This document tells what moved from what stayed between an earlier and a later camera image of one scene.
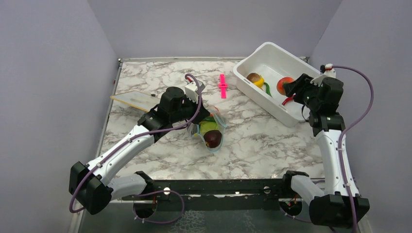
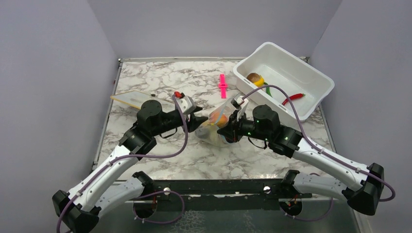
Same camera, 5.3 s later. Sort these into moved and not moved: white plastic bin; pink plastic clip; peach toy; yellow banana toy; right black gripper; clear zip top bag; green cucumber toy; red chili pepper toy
Moved: peach toy; clear zip top bag; right black gripper
Not moved: red chili pepper toy; yellow banana toy; green cucumber toy; pink plastic clip; white plastic bin
